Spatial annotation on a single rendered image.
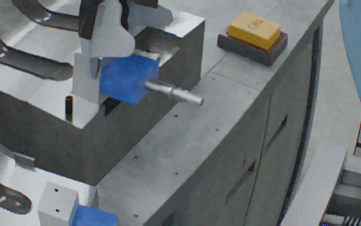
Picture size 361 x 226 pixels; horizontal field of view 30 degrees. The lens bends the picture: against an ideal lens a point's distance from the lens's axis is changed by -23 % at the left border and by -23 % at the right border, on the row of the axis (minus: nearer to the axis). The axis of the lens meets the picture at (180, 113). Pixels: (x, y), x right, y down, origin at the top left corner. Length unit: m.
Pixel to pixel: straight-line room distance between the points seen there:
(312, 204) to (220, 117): 0.43
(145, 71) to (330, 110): 1.72
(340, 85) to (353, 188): 2.04
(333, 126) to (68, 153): 1.66
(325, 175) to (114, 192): 0.32
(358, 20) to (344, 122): 2.11
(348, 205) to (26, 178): 0.35
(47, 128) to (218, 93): 0.27
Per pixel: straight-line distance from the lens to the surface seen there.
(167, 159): 0.89
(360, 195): 0.59
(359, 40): 0.33
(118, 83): 0.78
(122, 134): 0.86
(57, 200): 0.70
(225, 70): 1.04
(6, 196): 0.74
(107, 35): 0.74
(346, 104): 2.53
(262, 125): 1.31
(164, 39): 0.93
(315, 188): 0.56
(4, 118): 0.86
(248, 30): 1.06
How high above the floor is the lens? 1.35
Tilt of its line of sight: 35 degrees down
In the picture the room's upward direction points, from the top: 5 degrees clockwise
